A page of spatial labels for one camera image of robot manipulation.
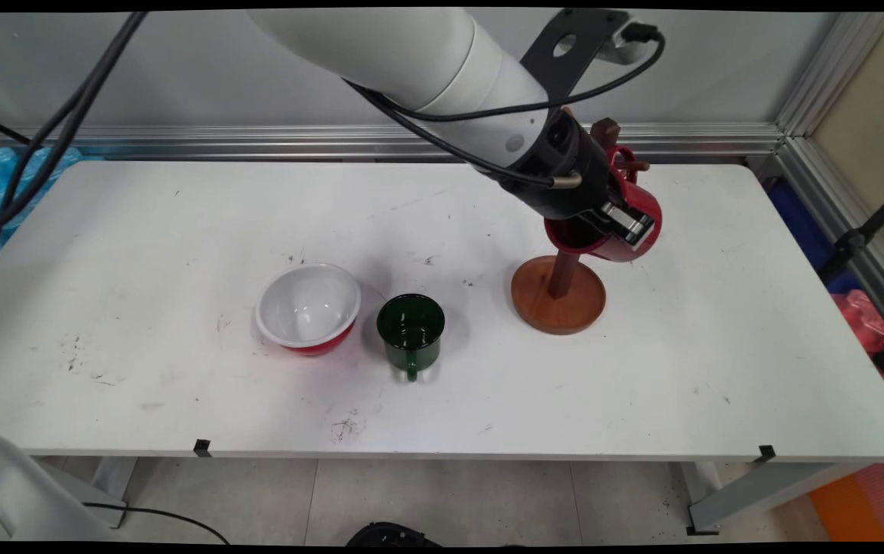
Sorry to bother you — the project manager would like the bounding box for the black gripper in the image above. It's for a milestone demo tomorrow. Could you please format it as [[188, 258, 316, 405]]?
[[499, 115, 656, 250]]

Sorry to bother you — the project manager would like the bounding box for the red enamel mug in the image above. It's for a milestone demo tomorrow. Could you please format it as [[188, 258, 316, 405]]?
[[543, 145, 663, 264]]

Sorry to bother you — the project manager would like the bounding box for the brown wooden mug tree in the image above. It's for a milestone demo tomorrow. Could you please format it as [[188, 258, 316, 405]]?
[[510, 108, 652, 336]]

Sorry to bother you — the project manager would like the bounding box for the blue plastic bin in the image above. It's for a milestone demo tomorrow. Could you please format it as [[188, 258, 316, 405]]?
[[765, 181, 862, 297]]

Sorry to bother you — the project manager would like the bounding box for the dark green enamel mug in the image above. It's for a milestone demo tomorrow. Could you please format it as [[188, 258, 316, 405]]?
[[376, 293, 446, 382]]

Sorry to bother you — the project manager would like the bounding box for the black tripod stand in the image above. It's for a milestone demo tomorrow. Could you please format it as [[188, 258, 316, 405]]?
[[819, 179, 884, 285]]

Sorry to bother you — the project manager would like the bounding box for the red plastic bag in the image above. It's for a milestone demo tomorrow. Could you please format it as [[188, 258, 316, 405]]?
[[830, 290, 884, 421]]

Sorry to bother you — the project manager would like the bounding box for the grey table leg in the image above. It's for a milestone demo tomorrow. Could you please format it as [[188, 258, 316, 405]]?
[[34, 456, 139, 529], [669, 460, 873, 536]]

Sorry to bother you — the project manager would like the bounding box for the red bowl white inside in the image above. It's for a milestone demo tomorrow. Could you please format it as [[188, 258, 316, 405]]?
[[255, 262, 362, 356]]

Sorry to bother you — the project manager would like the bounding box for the orange box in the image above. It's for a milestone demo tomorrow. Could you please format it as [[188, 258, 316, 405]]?
[[807, 460, 884, 542]]

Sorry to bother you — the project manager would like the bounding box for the black round object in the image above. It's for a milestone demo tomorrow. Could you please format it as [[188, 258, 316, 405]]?
[[345, 522, 442, 547]]

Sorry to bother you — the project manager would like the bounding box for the white plastic chair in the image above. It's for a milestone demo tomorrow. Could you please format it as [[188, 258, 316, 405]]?
[[0, 432, 128, 542]]

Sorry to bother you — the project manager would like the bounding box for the black camera cable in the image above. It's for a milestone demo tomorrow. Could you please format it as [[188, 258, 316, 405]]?
[[0, 12, 666, 247]]

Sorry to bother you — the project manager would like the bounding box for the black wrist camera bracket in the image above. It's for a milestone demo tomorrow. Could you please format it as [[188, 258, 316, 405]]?
[[519, 9, 662, 102]]

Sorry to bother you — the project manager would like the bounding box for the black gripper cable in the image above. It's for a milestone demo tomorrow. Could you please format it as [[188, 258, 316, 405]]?
[[0, 12, 583, 272]]

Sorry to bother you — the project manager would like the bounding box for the aluminium frame post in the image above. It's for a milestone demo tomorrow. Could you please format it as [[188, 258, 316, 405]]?
[[776, 12, 884, 355]]

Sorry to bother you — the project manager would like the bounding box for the horizontal aluminium frame rail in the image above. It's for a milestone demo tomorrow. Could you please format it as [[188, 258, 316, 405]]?
[[0, 122, 786, 163]]

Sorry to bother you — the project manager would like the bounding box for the black floor cable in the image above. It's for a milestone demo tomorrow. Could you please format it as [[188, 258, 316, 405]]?
[[83, 502, 232, 545]]

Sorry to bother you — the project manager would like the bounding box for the thin black background cable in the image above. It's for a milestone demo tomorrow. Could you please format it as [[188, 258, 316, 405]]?
[[0, 110, 35, 147]]

